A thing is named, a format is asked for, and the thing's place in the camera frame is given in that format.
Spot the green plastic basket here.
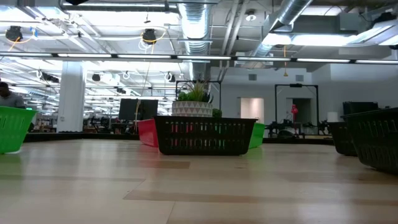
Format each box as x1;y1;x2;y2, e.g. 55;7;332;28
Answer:
0;106;38;155
248;123;266;149

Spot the white patterned planter pot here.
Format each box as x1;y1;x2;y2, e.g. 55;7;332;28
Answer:
171;100;214;118

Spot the green spiky plant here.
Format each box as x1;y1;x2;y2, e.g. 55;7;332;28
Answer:
177;80;215;104

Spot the potted green plant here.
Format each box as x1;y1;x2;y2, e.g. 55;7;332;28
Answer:
175;80;223;110

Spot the black plastic basket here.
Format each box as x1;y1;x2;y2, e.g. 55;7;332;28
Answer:
327;121;358;157
340;107;398;175
153;115;259;156

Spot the red plastic basket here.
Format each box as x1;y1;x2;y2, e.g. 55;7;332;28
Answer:
137;118;160;148

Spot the long ceiling light strip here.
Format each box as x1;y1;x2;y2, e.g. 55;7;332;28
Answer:
0;52;398;65

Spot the black monitor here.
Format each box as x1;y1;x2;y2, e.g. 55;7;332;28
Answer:
118;98;159;121

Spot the red hanging object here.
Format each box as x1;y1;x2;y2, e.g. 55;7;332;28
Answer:
290;104;299;126

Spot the white square column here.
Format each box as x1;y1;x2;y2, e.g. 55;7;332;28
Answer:
56;60;88;133

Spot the person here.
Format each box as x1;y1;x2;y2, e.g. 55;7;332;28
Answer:
0;82;26;110

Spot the black metal frame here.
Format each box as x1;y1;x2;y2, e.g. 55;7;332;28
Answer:
274;83;320;135

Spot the silver ribbed air duct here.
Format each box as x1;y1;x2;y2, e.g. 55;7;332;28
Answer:
177;2;215;82

